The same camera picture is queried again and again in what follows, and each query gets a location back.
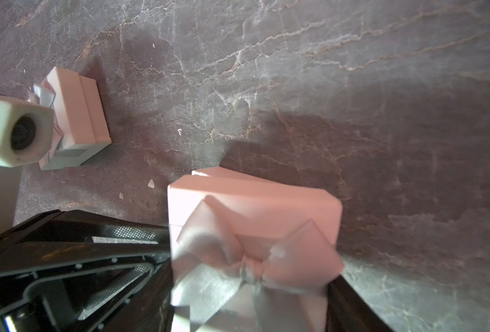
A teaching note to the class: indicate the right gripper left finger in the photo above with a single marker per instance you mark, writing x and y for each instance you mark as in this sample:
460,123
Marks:
150,308

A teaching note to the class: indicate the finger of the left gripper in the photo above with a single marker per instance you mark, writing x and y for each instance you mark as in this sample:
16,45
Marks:
74,271

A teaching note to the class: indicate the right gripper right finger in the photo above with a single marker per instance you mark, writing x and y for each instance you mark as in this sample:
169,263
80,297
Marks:
348,312

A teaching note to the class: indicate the small pink gift box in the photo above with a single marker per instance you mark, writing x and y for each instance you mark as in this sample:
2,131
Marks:
80,129

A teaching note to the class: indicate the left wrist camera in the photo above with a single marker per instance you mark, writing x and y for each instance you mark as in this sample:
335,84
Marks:
26,131

